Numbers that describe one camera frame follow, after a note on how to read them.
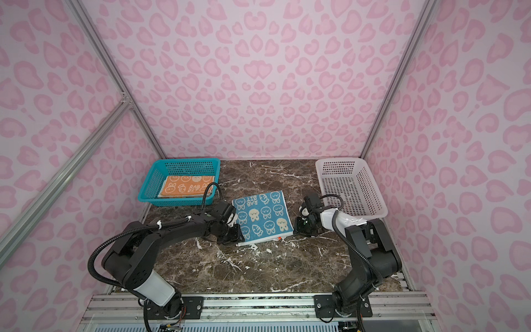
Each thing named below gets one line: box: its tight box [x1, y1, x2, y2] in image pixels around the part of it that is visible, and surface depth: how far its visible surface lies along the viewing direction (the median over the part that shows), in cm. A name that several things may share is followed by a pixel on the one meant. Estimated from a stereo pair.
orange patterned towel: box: [157, 175, 216, 199], surface depth 106 cm
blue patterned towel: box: [231, 190, 294, 247], surface depth 97 cm
